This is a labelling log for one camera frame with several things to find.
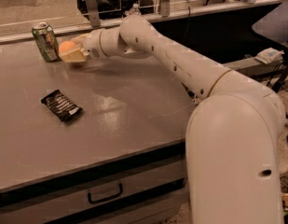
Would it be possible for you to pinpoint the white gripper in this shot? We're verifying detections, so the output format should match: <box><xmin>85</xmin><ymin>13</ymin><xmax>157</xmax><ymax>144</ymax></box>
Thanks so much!
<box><xmin>59</xmin><ymin>29</ymin><xmax>105</xmax><ymax>63</ymax></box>

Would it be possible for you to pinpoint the orange fruit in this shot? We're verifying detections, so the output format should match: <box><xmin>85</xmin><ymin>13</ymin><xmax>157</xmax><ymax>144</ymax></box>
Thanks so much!
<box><xmin>59</xmin><ymin>40</ymin><xmax>76</xmax><ymax>54</ymax></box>

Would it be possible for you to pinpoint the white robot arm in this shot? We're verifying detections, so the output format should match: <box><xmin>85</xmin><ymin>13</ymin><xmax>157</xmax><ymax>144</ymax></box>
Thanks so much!
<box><xmin>59</xmin><ymin>15</ymin><xmax>285</xmax><ymax>224</ymax></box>

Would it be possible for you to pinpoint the green soda can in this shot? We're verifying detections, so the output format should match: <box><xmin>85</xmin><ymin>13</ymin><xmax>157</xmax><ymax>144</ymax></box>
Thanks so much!
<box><xmin>32</xmin><ymin>22</ymin><xmax>59</xmax><ymax>62</ymax></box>

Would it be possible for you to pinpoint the black snack bar wrapper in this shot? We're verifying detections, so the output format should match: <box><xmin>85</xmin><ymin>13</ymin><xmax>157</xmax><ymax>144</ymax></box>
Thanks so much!
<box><xmin>41</xmin><ymin>90</ymin><xmax>83</xmax><ymax>121</ymax></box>

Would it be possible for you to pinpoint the clear plastic water bottle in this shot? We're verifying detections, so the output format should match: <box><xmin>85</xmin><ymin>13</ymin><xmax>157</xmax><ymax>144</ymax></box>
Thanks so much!
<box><xmin>129</xmin><ymin>4</ymin><xmax>141</xmax><ymax>15</ymax></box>

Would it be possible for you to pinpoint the grey drawer cabinet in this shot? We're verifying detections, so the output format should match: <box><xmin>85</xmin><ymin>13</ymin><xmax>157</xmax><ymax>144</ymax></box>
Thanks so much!
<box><xmin>0</xmin><ymin>41</ymin><xmax>193</xmax><ymax>224</ymax></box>

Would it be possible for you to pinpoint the white packet on ledge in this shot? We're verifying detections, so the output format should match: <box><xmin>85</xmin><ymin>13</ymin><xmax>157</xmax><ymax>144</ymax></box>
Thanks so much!
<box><xmin>255</xmin><ymin>48</ymin><xmax>283</xmax><ymax>64</ymax></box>

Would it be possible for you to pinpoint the metal railing frame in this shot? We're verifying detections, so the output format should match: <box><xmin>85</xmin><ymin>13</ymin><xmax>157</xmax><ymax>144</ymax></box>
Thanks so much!
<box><xmin>0</xmin><ymin>0</ymin><xmax>288</xmax><ymax>47</ymax></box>

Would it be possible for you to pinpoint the black drawer handle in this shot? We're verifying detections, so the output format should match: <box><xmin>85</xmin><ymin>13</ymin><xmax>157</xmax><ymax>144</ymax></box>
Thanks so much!
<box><xmin>87</xmin><ymin>182</ymin><xmax>123</xmax><ymax>204</ymax></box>

